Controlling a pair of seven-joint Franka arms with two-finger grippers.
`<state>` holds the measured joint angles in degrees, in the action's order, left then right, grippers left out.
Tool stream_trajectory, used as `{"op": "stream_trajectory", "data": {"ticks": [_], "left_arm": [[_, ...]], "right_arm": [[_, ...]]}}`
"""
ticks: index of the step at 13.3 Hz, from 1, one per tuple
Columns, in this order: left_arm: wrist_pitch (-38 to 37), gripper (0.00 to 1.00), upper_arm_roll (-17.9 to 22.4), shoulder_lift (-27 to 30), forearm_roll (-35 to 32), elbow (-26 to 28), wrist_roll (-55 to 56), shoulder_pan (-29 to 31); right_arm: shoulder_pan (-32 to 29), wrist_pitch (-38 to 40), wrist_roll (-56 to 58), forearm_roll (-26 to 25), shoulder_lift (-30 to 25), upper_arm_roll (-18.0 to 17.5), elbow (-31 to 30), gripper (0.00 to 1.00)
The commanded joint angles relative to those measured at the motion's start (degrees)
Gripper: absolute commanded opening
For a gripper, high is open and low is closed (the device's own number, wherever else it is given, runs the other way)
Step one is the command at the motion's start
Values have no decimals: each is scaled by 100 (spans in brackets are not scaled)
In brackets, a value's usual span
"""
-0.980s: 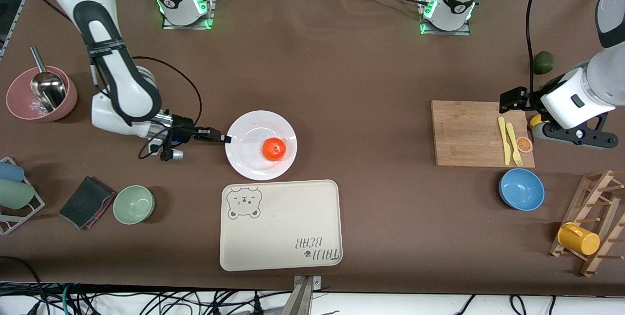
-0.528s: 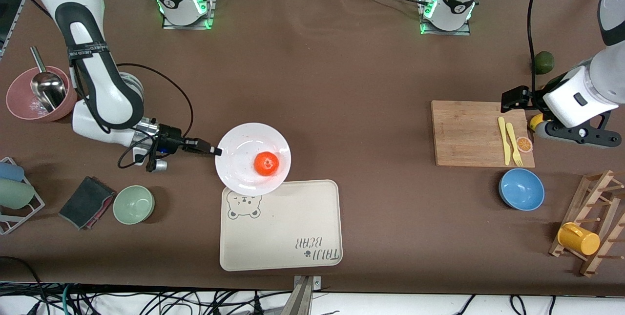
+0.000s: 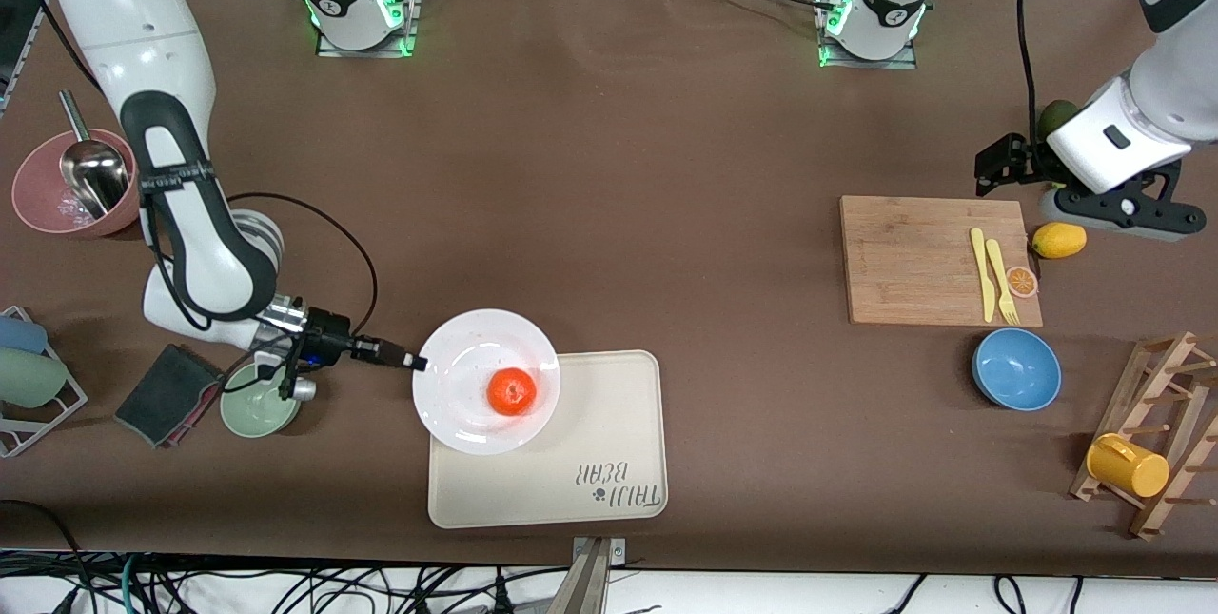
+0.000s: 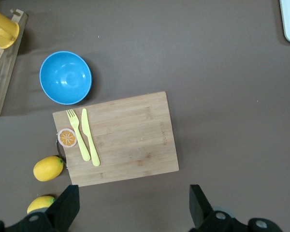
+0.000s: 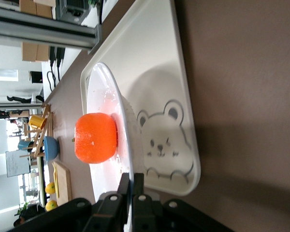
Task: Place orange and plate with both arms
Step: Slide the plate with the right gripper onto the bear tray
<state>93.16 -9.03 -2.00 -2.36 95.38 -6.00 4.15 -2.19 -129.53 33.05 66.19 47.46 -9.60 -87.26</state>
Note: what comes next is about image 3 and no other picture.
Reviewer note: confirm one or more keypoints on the dark grey folded cloth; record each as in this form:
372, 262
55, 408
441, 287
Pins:
162, 400

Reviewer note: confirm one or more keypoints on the pink bowl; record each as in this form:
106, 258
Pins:
38, 186

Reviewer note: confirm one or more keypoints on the yellow cup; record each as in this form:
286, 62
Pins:
1128, 466

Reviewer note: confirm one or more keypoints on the wooden cup rack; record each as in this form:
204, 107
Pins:
1134, 405

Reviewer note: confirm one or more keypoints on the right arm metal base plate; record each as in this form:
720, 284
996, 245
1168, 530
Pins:
366, 51

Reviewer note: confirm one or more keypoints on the orange slice toy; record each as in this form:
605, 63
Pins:
1022, 282

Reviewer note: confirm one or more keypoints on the yellow plastic knife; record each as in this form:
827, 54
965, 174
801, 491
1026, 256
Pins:
981, 271

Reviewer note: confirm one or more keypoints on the light green bowl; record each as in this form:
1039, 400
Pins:
252, 414

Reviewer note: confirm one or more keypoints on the dark green avocado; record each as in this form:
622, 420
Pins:
1054, 114

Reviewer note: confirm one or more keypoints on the cream bear print tray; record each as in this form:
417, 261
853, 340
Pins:
609, 433

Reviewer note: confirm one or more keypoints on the pink folded cloth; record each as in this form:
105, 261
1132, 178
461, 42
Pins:
202, 409

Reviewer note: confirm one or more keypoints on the blue bowl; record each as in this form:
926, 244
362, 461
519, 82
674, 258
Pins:
1016, 369

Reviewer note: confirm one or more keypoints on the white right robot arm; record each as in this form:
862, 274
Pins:
143, 14

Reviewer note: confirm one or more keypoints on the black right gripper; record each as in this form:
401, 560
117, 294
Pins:
328, 337

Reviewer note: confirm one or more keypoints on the light blue cup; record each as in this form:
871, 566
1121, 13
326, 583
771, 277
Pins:
21, 336

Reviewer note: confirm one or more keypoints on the orange fruit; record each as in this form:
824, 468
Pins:
512, 391

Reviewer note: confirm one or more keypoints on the yellow lemon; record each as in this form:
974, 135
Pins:
1059, 240

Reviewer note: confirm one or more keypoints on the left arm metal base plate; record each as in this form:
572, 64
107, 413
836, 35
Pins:
871, 63

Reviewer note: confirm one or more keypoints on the pale green cup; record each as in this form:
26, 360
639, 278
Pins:
29, 378

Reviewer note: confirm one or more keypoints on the bamboo cutting board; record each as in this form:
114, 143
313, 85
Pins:
904, 257

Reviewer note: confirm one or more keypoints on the metal scoop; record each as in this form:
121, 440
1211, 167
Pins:
90, 171

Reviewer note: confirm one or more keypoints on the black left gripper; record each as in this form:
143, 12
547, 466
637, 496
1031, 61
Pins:
1028, 160

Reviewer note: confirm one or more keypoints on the yellow plastic fork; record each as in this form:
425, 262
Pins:
999, 276

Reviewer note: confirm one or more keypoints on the white round plate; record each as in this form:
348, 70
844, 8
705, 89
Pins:
457, 376

